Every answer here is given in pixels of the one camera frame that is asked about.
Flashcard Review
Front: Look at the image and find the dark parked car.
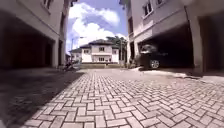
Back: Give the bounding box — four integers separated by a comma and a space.
137, 44, 171, 71

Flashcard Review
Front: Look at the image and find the white house with dark roof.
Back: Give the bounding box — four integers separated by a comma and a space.
68, 38, 121, 64

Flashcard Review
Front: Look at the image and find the street lamp pole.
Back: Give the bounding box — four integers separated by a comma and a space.
70, 36, 86, 63

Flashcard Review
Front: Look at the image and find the grey building with carport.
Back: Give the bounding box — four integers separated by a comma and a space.
118, 0, 224, 75

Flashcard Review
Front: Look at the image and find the grey brick paved road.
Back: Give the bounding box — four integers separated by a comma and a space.
0, 67, 224, 128

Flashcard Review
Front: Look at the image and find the parked motorbike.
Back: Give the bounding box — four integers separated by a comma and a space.
62, 60, 80, 72

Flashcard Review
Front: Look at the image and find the beige building with carport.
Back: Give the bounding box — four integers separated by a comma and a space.
0, 0, 78, 71

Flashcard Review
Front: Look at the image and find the low wall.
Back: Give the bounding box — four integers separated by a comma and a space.
79, 62, 123, 70

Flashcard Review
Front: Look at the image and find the green tree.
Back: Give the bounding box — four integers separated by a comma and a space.
106, 35, 128, 63

